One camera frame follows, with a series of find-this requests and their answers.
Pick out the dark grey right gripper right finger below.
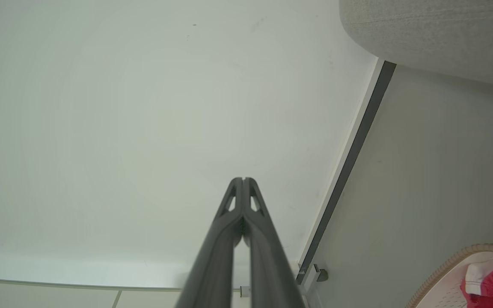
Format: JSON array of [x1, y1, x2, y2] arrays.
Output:
[[244, 177, 307, 308]]

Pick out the grey metal floor bracket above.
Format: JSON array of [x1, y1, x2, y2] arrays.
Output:
[[313, 264, 329, 283]]

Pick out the dark wall baseboard strip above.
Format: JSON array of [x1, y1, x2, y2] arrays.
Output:
[[296, 61, 397, 285]]

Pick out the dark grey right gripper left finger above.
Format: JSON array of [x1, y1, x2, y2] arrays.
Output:
[[175, 177, 244, 308]]

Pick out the woven basket with white liner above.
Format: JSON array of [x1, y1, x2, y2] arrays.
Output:
[[406, 244, 493, 308]]

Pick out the grey fabric sofa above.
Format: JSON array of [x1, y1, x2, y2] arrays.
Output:
[[339, 0, 493, 89]]

